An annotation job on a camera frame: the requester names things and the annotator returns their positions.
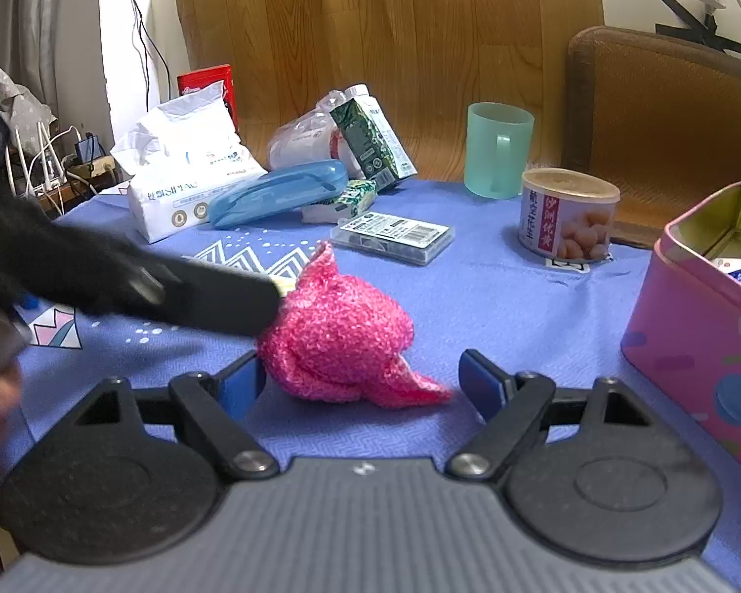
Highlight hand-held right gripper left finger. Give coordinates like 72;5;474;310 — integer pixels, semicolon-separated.
71;349;280;479

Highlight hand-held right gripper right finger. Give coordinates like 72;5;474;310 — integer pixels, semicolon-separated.
446;349;656;479

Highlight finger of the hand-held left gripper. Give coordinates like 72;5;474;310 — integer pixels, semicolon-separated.
159;261;286;339

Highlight pink knitted cloth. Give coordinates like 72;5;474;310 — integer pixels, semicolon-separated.
256;241;454;410

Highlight pink biscuit tin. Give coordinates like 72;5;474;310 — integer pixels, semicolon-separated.
620;180;741;470

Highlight blue printed tablecloth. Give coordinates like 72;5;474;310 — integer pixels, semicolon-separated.
0;176;741;593

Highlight power strip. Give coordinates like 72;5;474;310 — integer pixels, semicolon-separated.
65;154;117;185

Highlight blue plastic case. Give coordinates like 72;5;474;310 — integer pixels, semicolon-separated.
206;159;348;231

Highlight large white tissue pack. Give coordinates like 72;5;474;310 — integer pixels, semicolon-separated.
110;83;269;245

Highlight small green tissue packet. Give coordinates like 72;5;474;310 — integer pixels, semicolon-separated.
300;179;379;223

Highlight clear plastic box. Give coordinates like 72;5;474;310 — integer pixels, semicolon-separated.
330;211;456;266

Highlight grey dotted cloth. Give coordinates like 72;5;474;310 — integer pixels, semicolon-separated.
0;49;59;137

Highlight clear plastic bag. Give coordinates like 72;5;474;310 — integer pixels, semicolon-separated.
267;91;347;170

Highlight peanut can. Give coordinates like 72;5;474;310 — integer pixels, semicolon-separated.
517;167;621;262

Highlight green white milk carton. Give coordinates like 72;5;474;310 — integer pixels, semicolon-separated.
329;83;419;191

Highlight red box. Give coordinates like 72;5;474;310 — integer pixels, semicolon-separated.
177;63;239;133

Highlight teal plastic cup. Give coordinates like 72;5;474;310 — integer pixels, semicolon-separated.
464;102;535;200

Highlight grey curtain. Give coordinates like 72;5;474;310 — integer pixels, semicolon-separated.
0;0;109;137

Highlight brown chair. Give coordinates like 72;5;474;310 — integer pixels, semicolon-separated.
562;26;741;248

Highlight wooden pattern panel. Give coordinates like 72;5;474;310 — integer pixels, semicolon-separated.
176;0;606;183

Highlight black tape strips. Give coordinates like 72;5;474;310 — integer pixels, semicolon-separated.
656;0;741;64

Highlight bundle of white cables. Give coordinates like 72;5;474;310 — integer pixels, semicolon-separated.
3;120;121;202

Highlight black cable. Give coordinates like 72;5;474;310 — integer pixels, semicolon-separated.
123;0;162;112

